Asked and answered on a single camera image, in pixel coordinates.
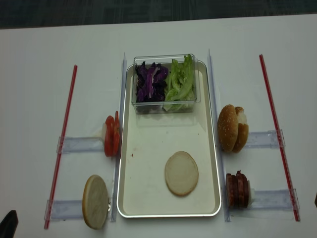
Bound purple cabbage leaves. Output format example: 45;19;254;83
135;61;169;103

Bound red rail strip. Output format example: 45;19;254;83
259;54;301;222
44;65;78;230

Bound clear tomato pusher track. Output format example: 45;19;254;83
56;137;104;154

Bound meat patty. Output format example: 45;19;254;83
236;171;249;208
226;174;239;208

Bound clear bun top pusher track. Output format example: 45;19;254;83
245;129;285;148

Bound sesame bun top rear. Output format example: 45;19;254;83
232;107;249;153

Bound meat patty front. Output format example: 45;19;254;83
226;174;239;208

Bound white metal tray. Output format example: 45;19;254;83
117;61;221;218

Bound sesame bun top front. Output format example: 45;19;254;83
217;104;238;152

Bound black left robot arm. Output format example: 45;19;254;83
0;210;18;238

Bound green lettuce leaves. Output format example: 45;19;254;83
162;54;196;112

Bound clear plastic salad box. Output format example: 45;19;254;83
131;54;201;114

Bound tomato slice front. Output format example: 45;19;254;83
112;111;120;155

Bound right red rail strip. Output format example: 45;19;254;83
259;54;301;222

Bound clear patty pusher track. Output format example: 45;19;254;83
248;188;300;210

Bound meat patty rear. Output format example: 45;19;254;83
236;171;249;208

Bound right clear divider strip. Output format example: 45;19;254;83
207;49;231;222

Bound left red rail strip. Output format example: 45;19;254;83
44;65;78;230

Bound clear bun slice pusher track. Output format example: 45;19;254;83
44;200;83;221

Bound bun bottom slice on tray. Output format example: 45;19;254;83
164;151;199;196

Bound white patty pusher block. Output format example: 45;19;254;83
248;180;255;207

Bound sesame bun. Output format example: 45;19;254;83
217;104;238;152
232;107;249;153

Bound upright bun slice left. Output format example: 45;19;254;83
82;175;109;230

